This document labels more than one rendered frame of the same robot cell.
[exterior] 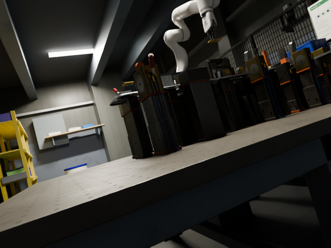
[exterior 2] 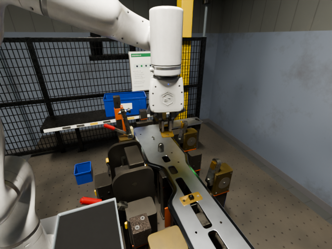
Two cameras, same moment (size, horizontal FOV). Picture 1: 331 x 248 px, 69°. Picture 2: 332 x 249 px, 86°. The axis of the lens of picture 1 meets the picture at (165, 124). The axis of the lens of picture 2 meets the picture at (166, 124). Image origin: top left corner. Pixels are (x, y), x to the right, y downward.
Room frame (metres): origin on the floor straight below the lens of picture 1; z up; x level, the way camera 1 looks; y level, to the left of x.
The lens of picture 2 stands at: (1.48, 0.06, 1.55)
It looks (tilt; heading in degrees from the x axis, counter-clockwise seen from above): 26 degrees down; 275
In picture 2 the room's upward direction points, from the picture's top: straight up
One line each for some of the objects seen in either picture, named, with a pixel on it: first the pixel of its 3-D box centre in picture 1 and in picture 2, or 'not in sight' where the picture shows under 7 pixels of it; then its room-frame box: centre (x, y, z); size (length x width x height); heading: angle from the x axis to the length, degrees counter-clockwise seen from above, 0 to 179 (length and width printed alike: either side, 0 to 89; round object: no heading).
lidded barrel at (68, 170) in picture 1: (79, 179); not in sight; (6.42, 2.59, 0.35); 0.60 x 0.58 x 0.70; 115
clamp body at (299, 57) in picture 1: (311, 77); (189, 154); (1.41, -0.89, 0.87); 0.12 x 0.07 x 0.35; 26
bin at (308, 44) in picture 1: (304, 55); (125, 103); (1.90, -1.20, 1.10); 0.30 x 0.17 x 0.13; 18
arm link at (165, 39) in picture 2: (203, 0); (165, 37); (1.53, -0.45, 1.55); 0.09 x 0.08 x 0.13; 112
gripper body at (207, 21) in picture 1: (209, 21); (166, 91); (1.53, -0.45, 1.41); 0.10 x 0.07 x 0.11; 14
